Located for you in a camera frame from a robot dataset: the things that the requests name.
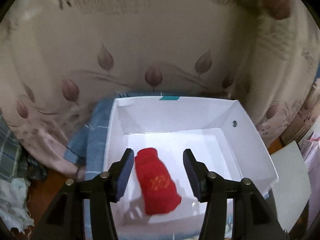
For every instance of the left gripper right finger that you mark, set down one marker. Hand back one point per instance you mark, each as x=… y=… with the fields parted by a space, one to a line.
x=252 y=216

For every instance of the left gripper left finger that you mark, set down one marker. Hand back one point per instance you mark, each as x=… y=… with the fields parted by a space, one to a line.
x=64 y=217

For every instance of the red underwear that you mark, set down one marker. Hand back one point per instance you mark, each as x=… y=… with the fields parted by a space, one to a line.
x=158 y=189

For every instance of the white cabinet panel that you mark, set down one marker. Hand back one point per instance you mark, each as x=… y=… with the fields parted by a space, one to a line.
x=292 y=191

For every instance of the white crumpled cloth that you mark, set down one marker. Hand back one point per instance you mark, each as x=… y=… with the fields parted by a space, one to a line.
x=14 y=211

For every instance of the grey plaid fabric pile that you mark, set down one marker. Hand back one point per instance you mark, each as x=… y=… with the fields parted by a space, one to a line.
x=16 y=162

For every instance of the blue checked table cloth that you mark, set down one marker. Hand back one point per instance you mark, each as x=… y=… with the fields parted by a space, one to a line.
x=87 y=146

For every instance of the white XINCCI shoe box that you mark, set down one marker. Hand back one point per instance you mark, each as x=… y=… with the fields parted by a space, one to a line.
x=219 y=133

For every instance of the beige leaf-pattern curtain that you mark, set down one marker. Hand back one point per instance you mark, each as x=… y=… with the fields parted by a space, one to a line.
x=60 y=57

